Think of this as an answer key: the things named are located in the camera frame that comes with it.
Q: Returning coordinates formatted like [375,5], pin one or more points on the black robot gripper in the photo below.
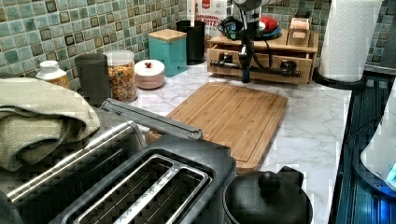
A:
[248,31]

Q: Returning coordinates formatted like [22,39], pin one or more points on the wooden drawer with black handle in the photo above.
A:
[296,69]

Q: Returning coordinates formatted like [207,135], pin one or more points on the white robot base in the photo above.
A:
[376,163]

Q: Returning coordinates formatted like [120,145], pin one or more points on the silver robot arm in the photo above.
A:
[250,20]

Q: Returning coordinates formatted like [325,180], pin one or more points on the wooden drawer cabinet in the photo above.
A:
[278,44]

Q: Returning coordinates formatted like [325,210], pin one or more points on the blue plate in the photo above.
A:
[232,30]

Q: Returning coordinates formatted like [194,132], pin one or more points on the red toy tomato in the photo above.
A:
[268,24]

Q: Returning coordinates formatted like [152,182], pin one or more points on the black utensil holder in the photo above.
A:
[195,40]

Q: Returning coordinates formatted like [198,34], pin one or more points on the small wooden box holder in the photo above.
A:
[299,32]

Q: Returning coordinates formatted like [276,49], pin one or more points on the cinnamon cereal box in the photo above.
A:
[211,12]

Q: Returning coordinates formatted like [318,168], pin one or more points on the bamboo cutting board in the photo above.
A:
[243,119]

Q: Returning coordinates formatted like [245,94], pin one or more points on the black paper towel holder base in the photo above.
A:
[339,85]

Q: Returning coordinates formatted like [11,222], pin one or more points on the teal canister with wooden lid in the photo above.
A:
[169,47]

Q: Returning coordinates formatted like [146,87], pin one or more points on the pink ceramic jar white lid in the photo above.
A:
[149,74]

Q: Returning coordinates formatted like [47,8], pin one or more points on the white paper towel roll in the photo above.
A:
[349,32]

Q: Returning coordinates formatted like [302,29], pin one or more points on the clear cereal jar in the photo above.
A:
[121,75]

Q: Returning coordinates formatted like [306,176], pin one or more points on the black two-slot toaster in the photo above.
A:
[171,181]

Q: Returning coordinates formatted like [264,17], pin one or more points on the black pot with lid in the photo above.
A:
[267,198]

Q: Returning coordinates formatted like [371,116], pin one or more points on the dark grey cylinder canister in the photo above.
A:
[94,78]

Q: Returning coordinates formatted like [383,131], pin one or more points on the white-capped spice bottle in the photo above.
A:
[51,72]

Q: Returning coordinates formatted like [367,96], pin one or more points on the beige folded towel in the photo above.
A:
[37,117]

